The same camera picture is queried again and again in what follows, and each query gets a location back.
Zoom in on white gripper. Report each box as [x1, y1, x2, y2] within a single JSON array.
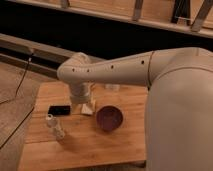
[[69, 84, 96, 115]]

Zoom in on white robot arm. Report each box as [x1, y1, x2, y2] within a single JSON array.
[[57, 47, 213, 171]]

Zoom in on dark red ceramic bowl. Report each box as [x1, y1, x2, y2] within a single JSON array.
[[96, 106, 123, 132]]

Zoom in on white cup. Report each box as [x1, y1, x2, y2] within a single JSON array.
[[105, 84, 120, 91]]

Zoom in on black rectangular box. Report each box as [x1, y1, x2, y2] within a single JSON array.
[[48, 105, 71, 116]]

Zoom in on wooden board table top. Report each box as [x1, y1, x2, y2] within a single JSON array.
[[18, 82, 147, 171]]

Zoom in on clear plastic bottle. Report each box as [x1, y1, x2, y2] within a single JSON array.
[[46, 114, 65, 140]]

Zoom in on black cable left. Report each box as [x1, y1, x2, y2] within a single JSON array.
[[0, 49, 36, 149]]

